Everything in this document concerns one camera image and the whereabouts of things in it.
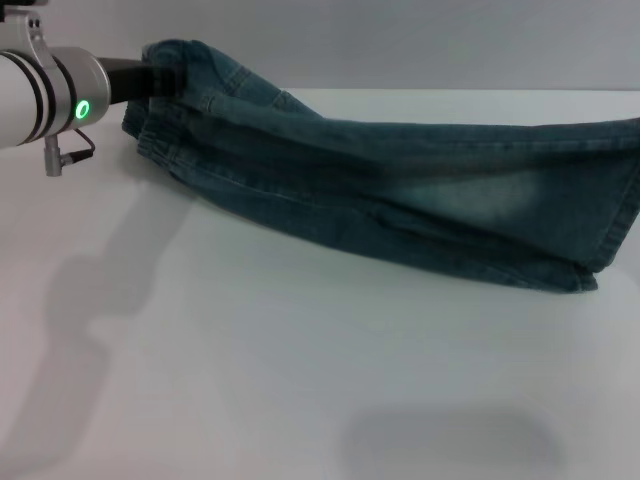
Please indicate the blue denim shorts with embroidery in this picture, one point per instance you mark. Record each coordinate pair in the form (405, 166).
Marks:
(400, 175)

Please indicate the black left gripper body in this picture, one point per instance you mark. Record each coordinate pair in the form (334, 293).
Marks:
(127, 80)

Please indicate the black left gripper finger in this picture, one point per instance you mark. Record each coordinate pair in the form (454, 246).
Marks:
(166, 80)

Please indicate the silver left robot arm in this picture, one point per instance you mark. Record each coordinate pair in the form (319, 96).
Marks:
(50, 95)

